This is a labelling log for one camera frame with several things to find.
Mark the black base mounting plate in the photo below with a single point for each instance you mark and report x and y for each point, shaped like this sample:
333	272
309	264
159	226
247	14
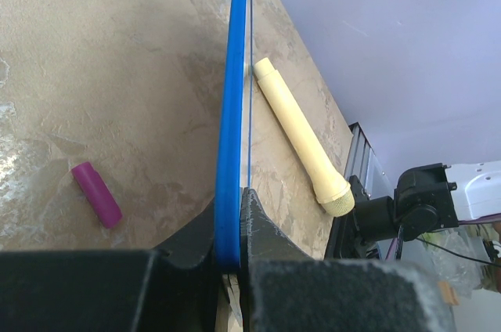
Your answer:
346	242

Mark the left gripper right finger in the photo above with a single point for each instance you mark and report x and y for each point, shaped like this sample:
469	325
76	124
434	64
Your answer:
283	289

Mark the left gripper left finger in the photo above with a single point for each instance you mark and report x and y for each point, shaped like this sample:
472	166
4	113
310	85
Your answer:
171	287

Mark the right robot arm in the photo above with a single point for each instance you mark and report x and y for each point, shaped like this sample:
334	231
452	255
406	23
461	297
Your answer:
427	86

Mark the purple marker cap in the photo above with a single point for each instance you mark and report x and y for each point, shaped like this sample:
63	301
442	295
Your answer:
97	193

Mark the blue framed whiteboard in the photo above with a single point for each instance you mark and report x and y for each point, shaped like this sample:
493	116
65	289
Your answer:
227	184

